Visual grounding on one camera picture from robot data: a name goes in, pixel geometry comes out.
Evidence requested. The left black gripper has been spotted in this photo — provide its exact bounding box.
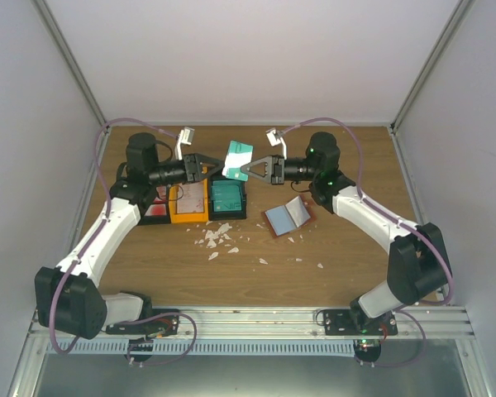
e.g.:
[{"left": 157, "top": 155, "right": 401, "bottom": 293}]
[{"left": 149, "top": 153, "right": 224, "bottom": 187}]

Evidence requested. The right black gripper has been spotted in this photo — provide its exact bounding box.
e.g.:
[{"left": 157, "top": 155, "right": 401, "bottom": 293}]
[{"left": 241, "top": 155, "right": 319, "bottom": 186}]

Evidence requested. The teal white credit card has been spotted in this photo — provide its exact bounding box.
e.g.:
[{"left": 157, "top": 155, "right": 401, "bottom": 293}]
[{"left": 222, "top": 141, "right": 254, "bottom": 182}]

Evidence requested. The brown leather card holder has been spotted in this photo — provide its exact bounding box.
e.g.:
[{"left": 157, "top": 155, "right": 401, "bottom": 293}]
[{"left": 262, "top": 194, "right": 316, "bottom": 237}]

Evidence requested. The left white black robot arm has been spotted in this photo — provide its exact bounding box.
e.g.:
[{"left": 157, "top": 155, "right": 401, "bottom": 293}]
[{"left": 35, "top": 132, "right": 224, "bottom": 340}]

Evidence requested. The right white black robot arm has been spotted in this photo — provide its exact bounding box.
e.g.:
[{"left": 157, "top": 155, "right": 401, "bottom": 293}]
[{"left": 241, "top": 132, "right": 453, "bottom": 335}]

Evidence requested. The teal card stack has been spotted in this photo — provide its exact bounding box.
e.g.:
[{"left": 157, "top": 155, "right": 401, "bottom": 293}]
[{"left": 212, "top": 179, "right": 242, "bottom": 213}]

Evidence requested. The white pink card stack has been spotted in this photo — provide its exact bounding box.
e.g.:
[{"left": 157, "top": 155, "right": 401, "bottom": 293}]
[{"left": 176, "top": 182, "right": 205, "bottom": 214}]

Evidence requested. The yellow middle card bin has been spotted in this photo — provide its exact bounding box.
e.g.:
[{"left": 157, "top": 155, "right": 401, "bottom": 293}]
[{"left": 169, "top": 179, "right": 209, "bottom": 224}]

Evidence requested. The red white card stack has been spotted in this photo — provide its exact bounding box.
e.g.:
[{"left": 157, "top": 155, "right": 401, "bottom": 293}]
[{"left": 145, "top": 186, "right": 169, "bottom": 218}]

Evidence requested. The black left card bin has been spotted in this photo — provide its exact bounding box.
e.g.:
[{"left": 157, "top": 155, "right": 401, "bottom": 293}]
[{"left": 139, "top": 186, "right": 170, "bottom": 226}]

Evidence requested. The white debris pile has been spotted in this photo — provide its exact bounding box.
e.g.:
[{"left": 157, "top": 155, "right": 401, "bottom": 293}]
[{"left": 186, "top": 221, "right": 241, "bottom": 261}]

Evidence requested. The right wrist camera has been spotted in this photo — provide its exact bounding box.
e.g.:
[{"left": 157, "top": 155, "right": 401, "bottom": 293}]
[{"left": 265, "top": 127, "right": 288, "bottom": 160}]

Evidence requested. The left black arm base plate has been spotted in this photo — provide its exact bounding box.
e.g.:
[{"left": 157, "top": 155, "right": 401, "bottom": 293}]
[{"left": 103, "top": 309, "right": 180, "bottom": 337}]

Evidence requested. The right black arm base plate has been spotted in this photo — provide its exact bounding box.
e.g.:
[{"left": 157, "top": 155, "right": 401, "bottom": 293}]
[{"left": 313, "top": 309, "right": 398, "bottom": 337}]

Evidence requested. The left aluminium frame post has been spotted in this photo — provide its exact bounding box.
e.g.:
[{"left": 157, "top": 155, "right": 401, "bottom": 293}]
[{"left": 31, "top": 0, "right": 111, "bottom": 133}]

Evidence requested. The aluminium frame post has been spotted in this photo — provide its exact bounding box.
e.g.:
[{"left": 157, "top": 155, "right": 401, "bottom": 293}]
[
  {"left": 389, "top": 0, "right": 475, "bottom": 135},
  {"left": 31, "top": 0, "right": 111, "bottom": 133}
]

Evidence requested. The grey slotted cable duct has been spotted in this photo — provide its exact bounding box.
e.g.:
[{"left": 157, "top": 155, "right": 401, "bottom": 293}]
[{"left": 45, "top": 338, "right": 356, "bottom": 356}]

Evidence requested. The aluminium mounting rail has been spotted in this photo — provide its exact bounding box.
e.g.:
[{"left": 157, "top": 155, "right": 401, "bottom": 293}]
[{"left": 28, "top": 304, "right": 476, "bottom": 338}]

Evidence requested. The right aluminium frame post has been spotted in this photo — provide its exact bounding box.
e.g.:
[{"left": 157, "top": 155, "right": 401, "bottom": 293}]
[{"left": 389, "top": 0, "right": 475, "bottom": 135}]

